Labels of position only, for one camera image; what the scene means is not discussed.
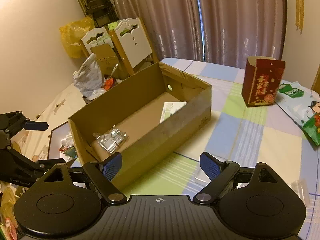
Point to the silver blister pack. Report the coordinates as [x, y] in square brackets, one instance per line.
[112, 140]

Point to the yellow plastic bag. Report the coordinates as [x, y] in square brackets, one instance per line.
[72, 33]

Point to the green white snack bag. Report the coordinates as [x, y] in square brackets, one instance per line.
[300, 105]

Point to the clear plastic small box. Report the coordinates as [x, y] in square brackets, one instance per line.
[301, 189]

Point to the open brown cardboard box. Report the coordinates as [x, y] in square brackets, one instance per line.
[134, 106]

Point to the black folding cart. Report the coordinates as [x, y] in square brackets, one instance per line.
[102, 12]

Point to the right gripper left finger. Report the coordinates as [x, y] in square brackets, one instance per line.
[101, 176]

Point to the mauve window curtain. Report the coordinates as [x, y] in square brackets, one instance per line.
[226, 32]

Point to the white wooden chair left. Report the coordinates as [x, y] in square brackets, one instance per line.
[93, 38]

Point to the white green medicine box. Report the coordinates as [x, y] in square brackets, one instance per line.
[170, 108]

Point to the checkered pastel tablecloth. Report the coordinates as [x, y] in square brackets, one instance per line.
[272, 151]

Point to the small brown carton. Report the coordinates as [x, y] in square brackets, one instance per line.
[107, 60]

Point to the white wooden chair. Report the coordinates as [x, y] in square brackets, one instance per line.
[132, 43]
[93, 38]

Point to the white wooden chair right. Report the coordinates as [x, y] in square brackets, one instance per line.
[132, 43]

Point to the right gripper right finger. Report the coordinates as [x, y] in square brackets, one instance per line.
[221, 175]

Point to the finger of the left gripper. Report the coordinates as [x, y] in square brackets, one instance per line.
[47, 164]
[35, 126]

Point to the white printed plastic bag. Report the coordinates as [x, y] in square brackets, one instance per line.
[89, 79]

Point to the dark red gift box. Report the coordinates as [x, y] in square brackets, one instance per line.
[261, 80]

